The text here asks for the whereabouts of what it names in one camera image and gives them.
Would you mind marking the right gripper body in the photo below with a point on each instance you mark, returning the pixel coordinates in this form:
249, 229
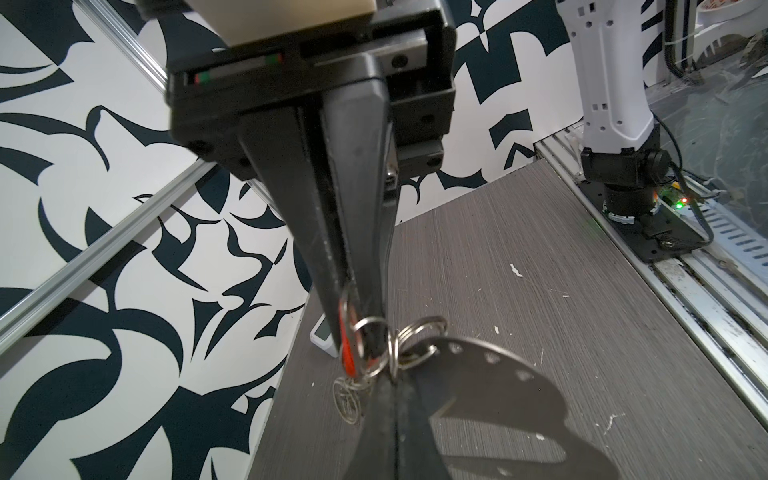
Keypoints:
409, 45

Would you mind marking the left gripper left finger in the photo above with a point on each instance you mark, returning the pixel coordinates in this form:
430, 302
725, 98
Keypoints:
375, 456

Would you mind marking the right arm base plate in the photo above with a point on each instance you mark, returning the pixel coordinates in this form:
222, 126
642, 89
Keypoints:
652, 237

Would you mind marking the white digital clock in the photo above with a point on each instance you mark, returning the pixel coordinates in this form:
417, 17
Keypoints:
321, 337

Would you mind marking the red key fob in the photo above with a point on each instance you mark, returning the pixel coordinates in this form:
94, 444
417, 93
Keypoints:
348, 347

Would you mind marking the metal keyring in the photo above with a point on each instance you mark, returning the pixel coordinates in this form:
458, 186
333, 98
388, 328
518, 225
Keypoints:
394, 358

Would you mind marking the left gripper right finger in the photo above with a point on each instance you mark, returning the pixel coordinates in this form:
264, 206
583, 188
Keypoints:
417, 455

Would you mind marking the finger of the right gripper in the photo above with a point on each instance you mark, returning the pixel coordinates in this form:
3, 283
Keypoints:
356, 128
287, 150

